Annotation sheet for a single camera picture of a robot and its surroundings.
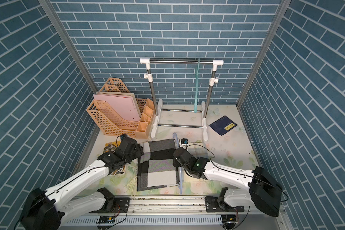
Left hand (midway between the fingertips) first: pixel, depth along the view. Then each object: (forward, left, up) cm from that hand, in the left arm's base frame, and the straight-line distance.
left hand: (144, 150), depth 83 cm
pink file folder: (+25, +15, +11) cm, 31 cm away
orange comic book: (+7, +25, -10) cm, 28 cm away
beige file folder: (+27, +17, +20) cm, 38 cm away
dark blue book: (+27, -55, -10) cm, 62 cm away
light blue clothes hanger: (-17, -21, -6) cm, 28 cm away
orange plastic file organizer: (+17, +24, +4) cm, 29 cm away
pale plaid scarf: (+4, -34, -9) cm, 35 cm away
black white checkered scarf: (-8, -7, -7) cm, 13 cm away
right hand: (-3, -19, -1) cm, 19 cm away
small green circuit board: (-32, +16, -13) cm, 38 cm away
